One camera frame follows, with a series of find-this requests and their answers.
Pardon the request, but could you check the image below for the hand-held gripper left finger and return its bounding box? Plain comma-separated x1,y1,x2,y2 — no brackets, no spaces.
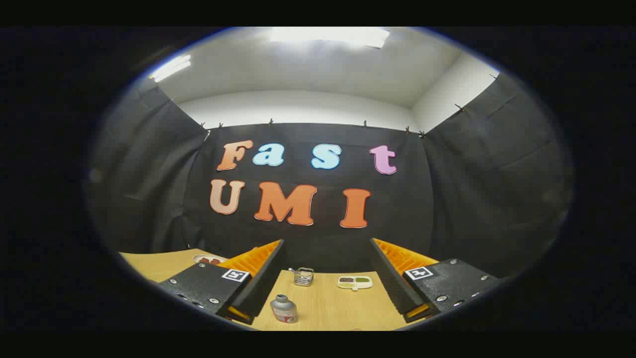
158,239,287,325

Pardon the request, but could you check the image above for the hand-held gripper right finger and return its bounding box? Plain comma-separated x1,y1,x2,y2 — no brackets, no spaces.
369,238,499,324

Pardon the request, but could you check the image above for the silver juice bottle red label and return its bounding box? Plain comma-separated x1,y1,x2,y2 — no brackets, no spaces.
270,294,299,324

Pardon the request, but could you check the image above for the white divided dish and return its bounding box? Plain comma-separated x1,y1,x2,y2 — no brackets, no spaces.
337,276,373,291

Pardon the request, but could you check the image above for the wooden table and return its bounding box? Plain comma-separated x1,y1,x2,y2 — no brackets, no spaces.
119,249,438,331

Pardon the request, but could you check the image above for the long ceiling light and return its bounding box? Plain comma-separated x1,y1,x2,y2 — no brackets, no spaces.
149,55,192,83

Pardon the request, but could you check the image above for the wide ceiling light panel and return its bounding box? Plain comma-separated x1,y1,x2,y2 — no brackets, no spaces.
271,27,391,49

